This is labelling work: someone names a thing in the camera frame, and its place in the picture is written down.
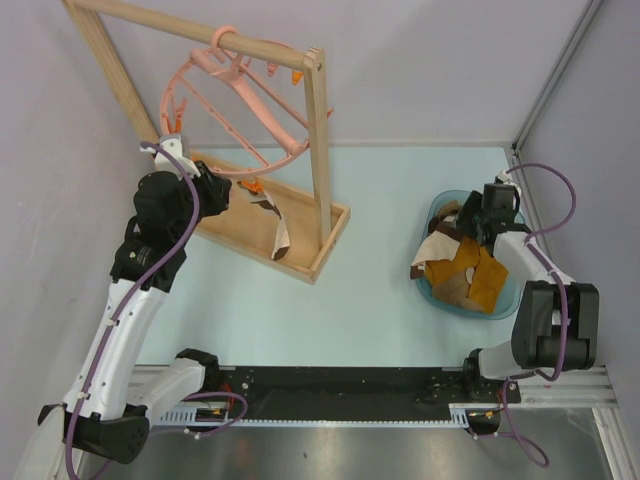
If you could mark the orange clothes clip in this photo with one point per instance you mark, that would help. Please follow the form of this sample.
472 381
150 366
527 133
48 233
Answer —
253 186

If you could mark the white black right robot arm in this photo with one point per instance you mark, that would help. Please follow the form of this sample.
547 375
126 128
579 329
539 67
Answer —
556 325

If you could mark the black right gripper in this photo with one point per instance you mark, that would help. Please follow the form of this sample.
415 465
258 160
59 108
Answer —
472 204

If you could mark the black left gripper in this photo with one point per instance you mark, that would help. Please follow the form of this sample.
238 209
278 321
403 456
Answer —
216 189

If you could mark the wooden hanger rack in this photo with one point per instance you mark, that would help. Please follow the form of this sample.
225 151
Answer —
293 225

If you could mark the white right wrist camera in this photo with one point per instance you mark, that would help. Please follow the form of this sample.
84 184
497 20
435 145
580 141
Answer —
505 177

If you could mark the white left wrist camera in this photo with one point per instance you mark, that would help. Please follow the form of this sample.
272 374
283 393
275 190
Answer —
172 152

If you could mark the pile of socks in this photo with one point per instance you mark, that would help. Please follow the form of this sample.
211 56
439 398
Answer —
442 241

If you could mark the mustard yellow sock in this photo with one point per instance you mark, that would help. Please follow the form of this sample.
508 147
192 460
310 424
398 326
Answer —
472 280

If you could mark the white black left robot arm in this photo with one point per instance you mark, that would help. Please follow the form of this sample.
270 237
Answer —
100 416

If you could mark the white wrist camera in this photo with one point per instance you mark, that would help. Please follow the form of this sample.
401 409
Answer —
505 177
172 152

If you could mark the aluminium frame profile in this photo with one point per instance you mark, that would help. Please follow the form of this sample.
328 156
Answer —
581 158

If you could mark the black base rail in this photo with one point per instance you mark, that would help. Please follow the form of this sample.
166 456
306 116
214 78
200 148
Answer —
343 394

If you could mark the pink round clip hanger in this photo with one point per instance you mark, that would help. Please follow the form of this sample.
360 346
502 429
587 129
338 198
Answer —
229 89

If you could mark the blue plastic sock bin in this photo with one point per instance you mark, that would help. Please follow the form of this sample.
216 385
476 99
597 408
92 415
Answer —
507 301

